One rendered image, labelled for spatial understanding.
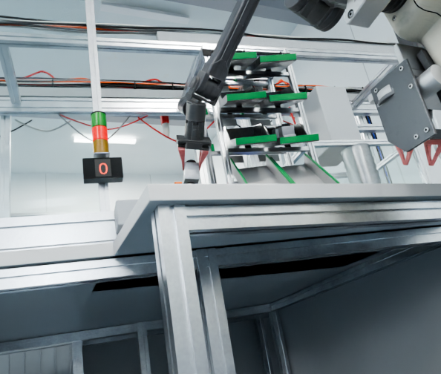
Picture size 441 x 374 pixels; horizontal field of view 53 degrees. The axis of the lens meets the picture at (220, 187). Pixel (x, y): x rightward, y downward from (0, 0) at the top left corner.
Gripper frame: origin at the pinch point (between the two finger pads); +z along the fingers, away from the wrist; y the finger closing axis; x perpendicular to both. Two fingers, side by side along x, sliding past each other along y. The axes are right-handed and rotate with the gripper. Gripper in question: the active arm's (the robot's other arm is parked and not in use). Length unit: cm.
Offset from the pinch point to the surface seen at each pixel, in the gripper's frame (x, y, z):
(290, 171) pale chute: -14.0, -35.8, 2.9
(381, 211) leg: 51, -34, -9
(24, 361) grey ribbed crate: -99, 81, 156
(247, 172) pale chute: -11.7, -20.2, 3.8
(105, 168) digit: -8.1, 26.2, 4.2
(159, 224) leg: 65, 10, -10
